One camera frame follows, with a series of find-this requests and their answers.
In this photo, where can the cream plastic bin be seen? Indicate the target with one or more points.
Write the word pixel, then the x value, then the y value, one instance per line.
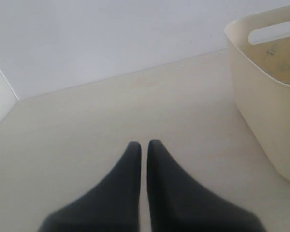
pixel 261 83

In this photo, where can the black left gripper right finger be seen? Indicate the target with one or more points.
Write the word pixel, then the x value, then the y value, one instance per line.
pixel 178 203

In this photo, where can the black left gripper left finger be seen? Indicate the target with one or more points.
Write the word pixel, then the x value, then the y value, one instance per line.
pixel 111 206

